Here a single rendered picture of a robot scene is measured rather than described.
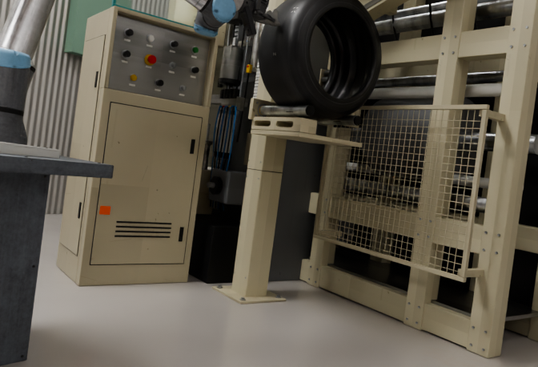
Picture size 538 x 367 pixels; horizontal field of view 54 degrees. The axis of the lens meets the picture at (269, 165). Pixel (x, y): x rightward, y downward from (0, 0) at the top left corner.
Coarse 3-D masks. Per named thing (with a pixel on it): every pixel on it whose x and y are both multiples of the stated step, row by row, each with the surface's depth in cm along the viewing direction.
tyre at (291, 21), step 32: (288, 0) 228; (320, 0) 215; (352, 0) 225; (288, 32) 212; (352, 32) 250; (288, 64) 213; (352, 64) 256; (288, 96) 223; (320, 96) 219; (352, 96) 231
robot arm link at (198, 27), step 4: (196, 16) 195; (200, 16) 191; (196, 20) 195; (200, 20) 192; (196, 24) 194; (200, 24) 193; (204, 24) 191; (196, 28) 194; (200, 28) 193; (204, 28) 192; (208, 28) 193; (212, 28) 192; (216, 28) 192; (200, 32) 196; (204, 32) 195; (208, 32) 193; (212, 32) 194; (216, 32) 196; (208, 36) 200; (212, 36) 198
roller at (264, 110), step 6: (264, 108) 239; (270, 108) 236; (276, 108) 232; (282, 108) 228; (288, 108) 225; (294, 108) 222; (300, 108) 218; (306, 108) 215; (312, 108) 217; (264, 114) 241; (270, 114) 237; (276, 114) 233; (282, 114) 230; (288, 114) 226; (294, 114) 223; (300, 114) 219; (306, 114) 216; (312, 114) 217
